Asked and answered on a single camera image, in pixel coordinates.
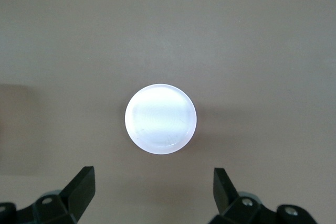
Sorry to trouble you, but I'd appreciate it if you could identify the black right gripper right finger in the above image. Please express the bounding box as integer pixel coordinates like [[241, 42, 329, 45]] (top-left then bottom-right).
[[212, 167, 318, 224]]

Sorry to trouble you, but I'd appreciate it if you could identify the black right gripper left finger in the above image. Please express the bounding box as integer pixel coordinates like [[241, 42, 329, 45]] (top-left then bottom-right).
[[0, 165, 96, 224]]

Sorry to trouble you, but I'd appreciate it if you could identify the pink round plate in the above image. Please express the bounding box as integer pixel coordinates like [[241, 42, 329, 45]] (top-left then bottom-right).
[[124, 84, 198, 155]]

